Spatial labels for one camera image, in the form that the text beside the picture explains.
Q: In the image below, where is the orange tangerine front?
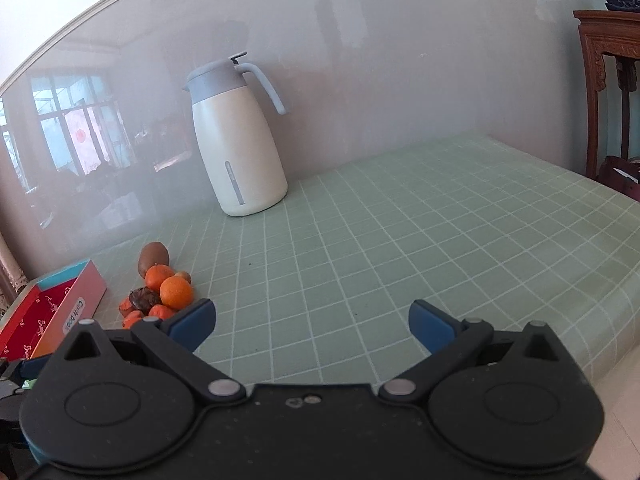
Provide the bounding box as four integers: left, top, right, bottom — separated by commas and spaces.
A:
160, 275, 194, 311

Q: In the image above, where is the orange tangerine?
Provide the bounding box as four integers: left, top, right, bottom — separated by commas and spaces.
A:
144, 264, 175, 292
160, 275, 194, 311

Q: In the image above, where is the small orange fruit right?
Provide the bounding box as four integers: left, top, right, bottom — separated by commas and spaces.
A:
149, 304, 176, 320

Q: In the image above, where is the small orange fruit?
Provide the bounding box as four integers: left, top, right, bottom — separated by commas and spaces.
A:
122, 310, 144, 330
118, 297, 134, 318
149, 304, 176, 320

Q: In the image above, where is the small orange fruit bottom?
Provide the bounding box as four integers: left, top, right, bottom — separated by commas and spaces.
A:
122, 310, 144, 330

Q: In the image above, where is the dark dried mangosteen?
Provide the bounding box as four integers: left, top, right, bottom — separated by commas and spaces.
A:
128, 286, 162, 315

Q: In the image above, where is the small orange fruit left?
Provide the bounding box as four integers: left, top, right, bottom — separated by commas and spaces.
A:
118, 297, 134, 318

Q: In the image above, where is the orange tangerine rear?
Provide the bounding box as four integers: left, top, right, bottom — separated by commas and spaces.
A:
144, 264, 175, 292

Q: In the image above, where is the small brown nut fruit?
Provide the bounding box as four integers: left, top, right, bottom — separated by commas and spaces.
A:
175, 271, 192, 283

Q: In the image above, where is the red pink cardboard box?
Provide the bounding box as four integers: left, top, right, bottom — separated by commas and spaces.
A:
1, 259, 106, 361

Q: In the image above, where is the brown kiwi fruit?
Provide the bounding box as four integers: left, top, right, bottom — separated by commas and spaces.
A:
137, 240, 170, 278

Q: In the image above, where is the green checked tablecloth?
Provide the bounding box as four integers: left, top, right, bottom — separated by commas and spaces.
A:
94, 136, 639, 385

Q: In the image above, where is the white thermos jug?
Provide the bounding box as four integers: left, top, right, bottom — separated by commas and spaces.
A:
183, 52, 288, 217

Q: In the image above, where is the dark wooden chair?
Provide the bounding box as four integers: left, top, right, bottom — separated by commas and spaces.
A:
573, 10, 639, 180

